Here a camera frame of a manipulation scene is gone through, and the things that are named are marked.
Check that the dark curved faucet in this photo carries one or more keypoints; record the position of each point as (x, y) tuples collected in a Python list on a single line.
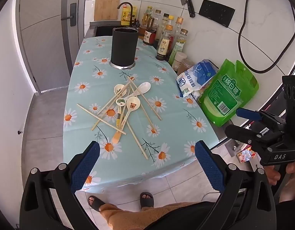
[(131, 12)]

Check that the cream spoon with bear print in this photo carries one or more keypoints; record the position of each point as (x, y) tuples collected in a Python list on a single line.
[(133, 104)]

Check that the daisy print tablecloth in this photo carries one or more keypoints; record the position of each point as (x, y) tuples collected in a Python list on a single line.
[(142, 64)]

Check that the wooden cutting board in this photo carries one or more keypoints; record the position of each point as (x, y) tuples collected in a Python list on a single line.
[(106, 4)]

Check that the blue and white salt bag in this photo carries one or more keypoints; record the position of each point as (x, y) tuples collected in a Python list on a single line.
[(197, 75)]

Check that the green sugar bag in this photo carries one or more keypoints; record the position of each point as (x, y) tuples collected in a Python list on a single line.
[(229, 91)]

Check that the plain white ceramic spoon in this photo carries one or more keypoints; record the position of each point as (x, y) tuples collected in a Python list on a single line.
[(144, 86)]

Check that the dark kitchen sink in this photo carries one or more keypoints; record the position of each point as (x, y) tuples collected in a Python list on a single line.
[(103, 31)]

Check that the black wall outlet panel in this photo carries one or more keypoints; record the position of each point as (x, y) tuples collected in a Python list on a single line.
[(217, 13)]

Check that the colourful printed box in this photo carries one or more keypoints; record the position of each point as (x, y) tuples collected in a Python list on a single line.
[(245, 155)]

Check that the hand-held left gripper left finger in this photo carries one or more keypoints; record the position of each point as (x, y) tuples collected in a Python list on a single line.
[(86, 165)]

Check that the black cylindrical utensil holder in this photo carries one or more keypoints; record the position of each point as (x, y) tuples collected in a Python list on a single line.
[(123, 46)]

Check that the bundle of wooden chopsticks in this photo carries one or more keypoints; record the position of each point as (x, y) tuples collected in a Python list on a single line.
[(140, 146)]

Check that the black jacket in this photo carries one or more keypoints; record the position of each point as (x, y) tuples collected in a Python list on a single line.
[(185, 219)]

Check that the yellow dish soap bottle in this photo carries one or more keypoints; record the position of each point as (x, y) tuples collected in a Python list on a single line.
[(125, 14)]

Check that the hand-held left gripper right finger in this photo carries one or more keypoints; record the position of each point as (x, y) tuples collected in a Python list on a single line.
[(209, 165)]

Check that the grey door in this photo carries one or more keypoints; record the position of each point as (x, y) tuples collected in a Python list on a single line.
[(47, 40)]

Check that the white spoon with frog print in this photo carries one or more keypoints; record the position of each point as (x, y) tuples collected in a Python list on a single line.
[(120, 102)]

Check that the black slipper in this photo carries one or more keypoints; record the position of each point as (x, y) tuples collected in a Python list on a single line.
[(147, 199), (96, 203)]

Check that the cream spoon with snail print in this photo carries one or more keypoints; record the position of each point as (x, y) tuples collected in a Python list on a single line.
[(118, 88)]

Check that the white plastic packet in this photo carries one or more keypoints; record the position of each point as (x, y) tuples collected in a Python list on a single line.
[(197, 94)]

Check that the white lid spice jar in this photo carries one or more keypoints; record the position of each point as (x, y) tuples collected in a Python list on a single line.
[(179, 61)]

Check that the person's right hand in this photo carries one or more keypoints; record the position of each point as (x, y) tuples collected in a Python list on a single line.
[(293, 167)]

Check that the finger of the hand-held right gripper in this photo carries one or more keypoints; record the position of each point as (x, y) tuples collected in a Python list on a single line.
[(249, 113), (245, 133)]

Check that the row of condiment bottles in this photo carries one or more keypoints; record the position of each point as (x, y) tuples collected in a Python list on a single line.
[(164, 45)]

